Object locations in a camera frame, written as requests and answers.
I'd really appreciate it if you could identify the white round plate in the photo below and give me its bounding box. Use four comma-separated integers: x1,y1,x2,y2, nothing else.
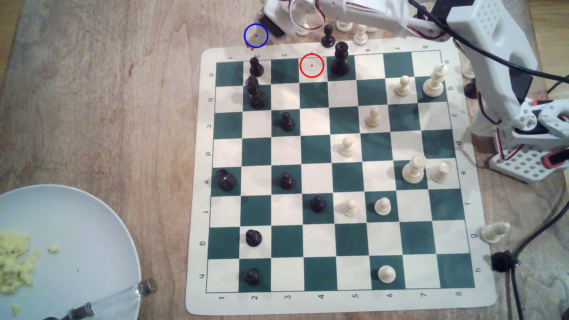
0,184,142,320

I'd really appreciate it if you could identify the green white chess board mat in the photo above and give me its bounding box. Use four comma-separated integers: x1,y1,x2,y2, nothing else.
185,35,497,317

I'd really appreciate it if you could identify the black chess rook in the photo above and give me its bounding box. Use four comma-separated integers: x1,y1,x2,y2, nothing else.
216,169,237,192

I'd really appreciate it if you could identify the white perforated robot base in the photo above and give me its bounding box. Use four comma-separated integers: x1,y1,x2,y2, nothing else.
489,143,569,183

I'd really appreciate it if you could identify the black chess king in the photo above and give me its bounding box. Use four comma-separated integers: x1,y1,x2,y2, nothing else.
331,41,352,75

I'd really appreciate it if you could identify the black chess knight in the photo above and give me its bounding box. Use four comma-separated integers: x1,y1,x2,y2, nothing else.
491,251,520,273

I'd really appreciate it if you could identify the clear glass syringe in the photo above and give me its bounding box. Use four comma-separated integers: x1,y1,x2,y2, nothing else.
42,279,157,320

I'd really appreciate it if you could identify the yellow mashed food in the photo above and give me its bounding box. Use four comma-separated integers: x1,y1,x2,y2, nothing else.
0,230,41,295

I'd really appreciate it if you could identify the black chess queen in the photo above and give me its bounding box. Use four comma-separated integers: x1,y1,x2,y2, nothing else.
246,76,268,110

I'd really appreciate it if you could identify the white queen row b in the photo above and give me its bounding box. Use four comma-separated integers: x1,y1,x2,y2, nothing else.
422,64,448,98

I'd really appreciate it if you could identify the orange black clamp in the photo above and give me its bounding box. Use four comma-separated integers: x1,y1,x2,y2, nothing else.
543,150,569,169

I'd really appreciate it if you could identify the black cable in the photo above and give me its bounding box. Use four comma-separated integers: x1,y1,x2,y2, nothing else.
407,0,569,83
510,207,569,320

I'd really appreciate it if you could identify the white chess rook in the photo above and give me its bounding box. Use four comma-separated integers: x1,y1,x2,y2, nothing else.
430,160,453,184

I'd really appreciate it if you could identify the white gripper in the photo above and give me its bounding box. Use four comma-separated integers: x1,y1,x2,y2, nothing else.
259,0,327,40

